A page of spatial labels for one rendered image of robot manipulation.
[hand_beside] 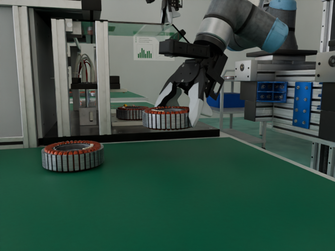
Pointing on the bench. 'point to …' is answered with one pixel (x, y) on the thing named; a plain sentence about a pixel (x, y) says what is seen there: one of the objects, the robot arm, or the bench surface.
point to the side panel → (16, 81)
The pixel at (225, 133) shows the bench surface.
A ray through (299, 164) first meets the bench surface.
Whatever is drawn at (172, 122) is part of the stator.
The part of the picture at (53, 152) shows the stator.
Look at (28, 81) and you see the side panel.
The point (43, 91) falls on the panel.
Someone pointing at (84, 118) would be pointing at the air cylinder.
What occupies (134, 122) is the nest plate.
